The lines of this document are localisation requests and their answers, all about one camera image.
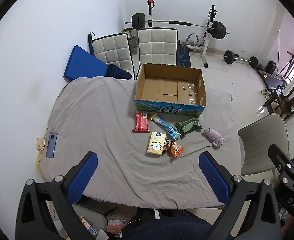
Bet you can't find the beige tape piece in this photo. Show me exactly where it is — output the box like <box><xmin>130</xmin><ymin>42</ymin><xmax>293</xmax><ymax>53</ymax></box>
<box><xmin>36</xmin><ymin>138</ymin><xmax>46</xmax><ymax>151</ymax></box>

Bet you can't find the beige plastic chair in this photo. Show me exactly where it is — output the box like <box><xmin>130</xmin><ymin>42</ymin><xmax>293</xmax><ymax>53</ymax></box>
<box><xmin>238</xmin><ymin>114</ymin><xmax>290</xmax><ymax>176</ymax></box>

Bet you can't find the green snack bag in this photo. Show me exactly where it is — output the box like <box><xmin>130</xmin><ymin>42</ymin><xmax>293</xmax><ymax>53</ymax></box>
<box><xmin>174</xmin><ymin>118</ymin><xmax>202</xmax><ymax>139</ymax></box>

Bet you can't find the dark wooden chair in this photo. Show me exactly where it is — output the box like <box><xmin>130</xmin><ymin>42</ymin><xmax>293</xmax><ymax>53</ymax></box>
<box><xmin>263</xmin><ymin>86</ymin><xmax>294</xmax><ymax>120</ymax></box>

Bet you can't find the orange snack packet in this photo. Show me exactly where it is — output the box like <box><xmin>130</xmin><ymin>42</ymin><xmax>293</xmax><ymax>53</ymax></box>
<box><xmin>163</xmin><ymin>139</ymin><xmax>184</xmax><ymax>157</ymax></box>

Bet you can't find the dark blue garment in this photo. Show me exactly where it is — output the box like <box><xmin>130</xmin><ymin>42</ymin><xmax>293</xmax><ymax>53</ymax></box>
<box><xmin>106</xmin><ymin>64</ymin><xmax>132</xmax><ymax>80</ymax></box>

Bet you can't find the grey table cloth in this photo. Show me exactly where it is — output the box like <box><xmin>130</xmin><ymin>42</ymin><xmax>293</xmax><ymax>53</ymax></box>
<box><xmin>39</xmin><ymin>77</ymin><xmax>242</xmax><ymax>209</ymax></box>

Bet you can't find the purple fluffy cloth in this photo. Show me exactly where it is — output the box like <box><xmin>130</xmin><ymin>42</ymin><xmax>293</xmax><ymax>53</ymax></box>
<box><xmin>204</xmin><ymin>128</ymin><xmax>225</xmax><ymax>148</ymax></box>

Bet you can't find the floor barbell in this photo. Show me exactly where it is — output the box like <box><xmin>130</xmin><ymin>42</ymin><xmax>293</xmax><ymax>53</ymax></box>
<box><xmin>222</xmin><ymin>50</ymin><xmax>259</xmax><ymax>69</ymax></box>

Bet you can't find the blue foam mat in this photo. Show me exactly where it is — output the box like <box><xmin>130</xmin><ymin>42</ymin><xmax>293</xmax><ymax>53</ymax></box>
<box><xmin>63</xmin><ymin>45</ymin><xmax>108</xmax><ymax>81</ymax></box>

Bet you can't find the open cardboard box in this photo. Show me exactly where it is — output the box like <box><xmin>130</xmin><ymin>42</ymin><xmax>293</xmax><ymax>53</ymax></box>
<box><xmin>134</xmin><ymin>63</ymin><xmax>207</xmax><ymax>116</ymax></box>

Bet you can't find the barbell on rack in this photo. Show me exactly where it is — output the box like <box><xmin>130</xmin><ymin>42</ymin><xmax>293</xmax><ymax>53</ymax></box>
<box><xmin>124</xmin><ymin>12</ymin><xmax>230</xmax><ymax>40</ymax></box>

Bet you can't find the right white padded chair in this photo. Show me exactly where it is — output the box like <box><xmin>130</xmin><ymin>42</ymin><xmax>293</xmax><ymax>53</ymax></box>
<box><xmin>136</xmin><ymin>28</ymin><xmax>178</xmax><ymax>78</ymax></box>

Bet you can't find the white padded chair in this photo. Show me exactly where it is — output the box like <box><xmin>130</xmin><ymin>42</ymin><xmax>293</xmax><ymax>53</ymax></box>
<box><xmin>136</xmin><ymin>28</ymin><xmax>178</xmax><ymax>78</ymax></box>
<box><xmin>88</xmin><ymin>32</ymin><xmax>136</xmax><ymax>79</ymax></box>

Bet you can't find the blue smartphone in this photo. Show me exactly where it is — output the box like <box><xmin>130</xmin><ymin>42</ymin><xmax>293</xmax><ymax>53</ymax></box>
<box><xmin>46</xmin><ymin>133</ymin><xmax>58</xmax><ymax>158</ymax></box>

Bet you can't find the yellow tissue pack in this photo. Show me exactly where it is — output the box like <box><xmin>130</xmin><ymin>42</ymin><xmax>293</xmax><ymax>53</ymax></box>
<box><xmin>147</xmin><ymin>132</ymin><xmax>166</xmax><ymax>156</ymax></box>

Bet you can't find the light blue long pouch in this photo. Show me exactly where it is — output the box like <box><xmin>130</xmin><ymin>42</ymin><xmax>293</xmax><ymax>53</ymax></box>
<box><xmin>150</xmin><ymin>113</ymin><xmax>181</xmax><ymax>140</ymax></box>

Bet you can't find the black blue exercise mat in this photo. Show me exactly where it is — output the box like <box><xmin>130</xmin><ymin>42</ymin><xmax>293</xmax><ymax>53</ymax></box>
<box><xmin>176</xmin><ymin>44</ymin><xmax>191</xmax><ymax>67</ymax></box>

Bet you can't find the red tissue pack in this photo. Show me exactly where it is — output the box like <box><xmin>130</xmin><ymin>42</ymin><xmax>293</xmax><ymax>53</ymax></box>
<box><xmin>132</xmin><ymin>113</ymin><xmax>150</xmax><ymax>133</ymax></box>

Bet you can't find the left white padded chair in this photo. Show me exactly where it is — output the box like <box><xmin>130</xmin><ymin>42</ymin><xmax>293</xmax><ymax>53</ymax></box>
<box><xmin>88</xmin><ymin>32</ymin><xmax>136</xmax><ymax>79</ymax></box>

